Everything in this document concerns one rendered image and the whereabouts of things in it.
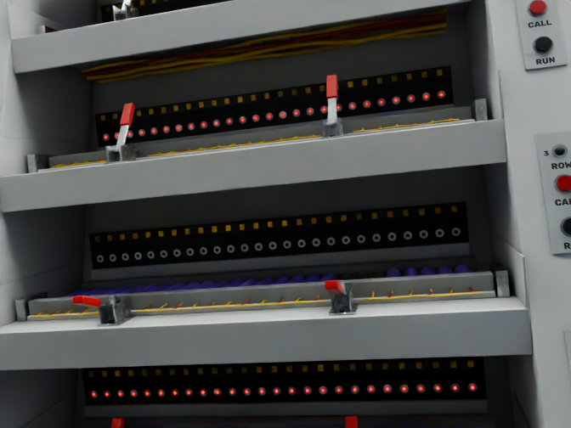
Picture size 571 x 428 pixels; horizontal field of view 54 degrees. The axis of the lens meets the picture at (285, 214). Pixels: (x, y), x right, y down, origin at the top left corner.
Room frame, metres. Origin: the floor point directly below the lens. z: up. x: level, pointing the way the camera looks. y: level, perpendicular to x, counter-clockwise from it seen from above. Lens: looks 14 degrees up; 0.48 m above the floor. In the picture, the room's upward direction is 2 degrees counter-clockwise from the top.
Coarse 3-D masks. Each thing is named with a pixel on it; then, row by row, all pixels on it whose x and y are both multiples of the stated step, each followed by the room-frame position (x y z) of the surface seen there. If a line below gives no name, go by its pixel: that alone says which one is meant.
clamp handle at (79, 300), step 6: (72, 300) 0.59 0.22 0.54; (78, 300) 0.59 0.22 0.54; (84, 300) 0.59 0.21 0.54; (90, 300) 0.60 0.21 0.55; (96, 300) 0.61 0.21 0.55; (108, 300) 0.65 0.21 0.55; (114, 300) 0.65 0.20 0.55; (90, 306) 0.61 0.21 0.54; (96, 306) 0.62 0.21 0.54; (102, 306) 0.63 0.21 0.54; (108, 306) 0.64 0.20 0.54
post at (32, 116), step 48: (0, 0) 0.68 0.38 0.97; (48, 0) 0.75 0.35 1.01; (96, 0) 0.87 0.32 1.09; (0, 48) 0.68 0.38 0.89; (0, 96) 0.68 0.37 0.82; (48, 96) 0.76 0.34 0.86; (0, 240) 0.69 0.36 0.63; (48, 240) 0.79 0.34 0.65; (0, 384) 0.72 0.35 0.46; (48, 384) 0.81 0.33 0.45
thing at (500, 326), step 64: (320, 256) 0.76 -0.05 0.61; (384, 256) 0.74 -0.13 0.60; (512, 256) 0.58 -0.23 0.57; (0, 320) 0.70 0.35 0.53; (64, 320) 0.70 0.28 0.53; (128, 320) 0.67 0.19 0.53; (192, 320) 0.64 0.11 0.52; (256, 320) 0.61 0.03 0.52; (320, 320) 0.59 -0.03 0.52; (384, 320) 0.58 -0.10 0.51; (448, 320) 0.56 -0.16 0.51; (512, 320) 0.55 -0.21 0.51
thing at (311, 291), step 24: (216, 288) 0.68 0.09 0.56; (240, 288) 0.66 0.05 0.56; (264, 288) 0.65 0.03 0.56; (288, 288) 0.64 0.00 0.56; (312, 288) 0.64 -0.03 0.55; (360, 288) 0.63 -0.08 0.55; (384, 288) 0.62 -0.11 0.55; (408, 288) 0.62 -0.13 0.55; (432, 288) 0.61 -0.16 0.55; (456, 288) 0.61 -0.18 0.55; (480, 288) 0.60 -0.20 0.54; (48, 312) 0.72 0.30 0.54; (72, 312) 0.71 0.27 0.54; (96, 312) 0.69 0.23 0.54
